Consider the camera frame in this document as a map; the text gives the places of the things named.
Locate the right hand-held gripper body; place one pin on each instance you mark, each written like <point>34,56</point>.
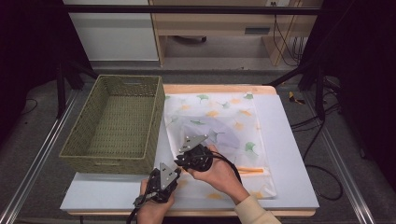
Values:
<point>199,157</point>

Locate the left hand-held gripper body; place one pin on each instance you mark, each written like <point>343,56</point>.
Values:
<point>166,177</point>

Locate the leaf-print mesh laundry bag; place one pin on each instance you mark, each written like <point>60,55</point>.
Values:
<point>249,130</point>

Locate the green woven basket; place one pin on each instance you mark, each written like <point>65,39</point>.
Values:
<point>121,124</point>

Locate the person's right hand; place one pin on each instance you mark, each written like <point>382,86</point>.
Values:
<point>218,177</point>

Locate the person's left hand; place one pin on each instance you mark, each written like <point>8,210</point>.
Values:
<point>152,214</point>

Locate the yellow and black tool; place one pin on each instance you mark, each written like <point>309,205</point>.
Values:
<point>293,98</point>

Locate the black metal stand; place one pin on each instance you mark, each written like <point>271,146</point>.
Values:
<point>319,93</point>
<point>61,93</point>

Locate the wooden desk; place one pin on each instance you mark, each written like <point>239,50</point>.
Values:
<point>218,23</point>

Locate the white cabinet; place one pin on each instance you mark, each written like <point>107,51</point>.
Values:
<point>115,34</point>

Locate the black horizontal bar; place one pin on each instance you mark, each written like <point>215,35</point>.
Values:
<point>186,9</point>

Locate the black curtain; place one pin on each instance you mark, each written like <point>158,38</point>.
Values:
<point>364,77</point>
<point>28,46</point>

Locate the aluminium rail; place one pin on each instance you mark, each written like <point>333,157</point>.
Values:
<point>37,161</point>
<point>342,165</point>

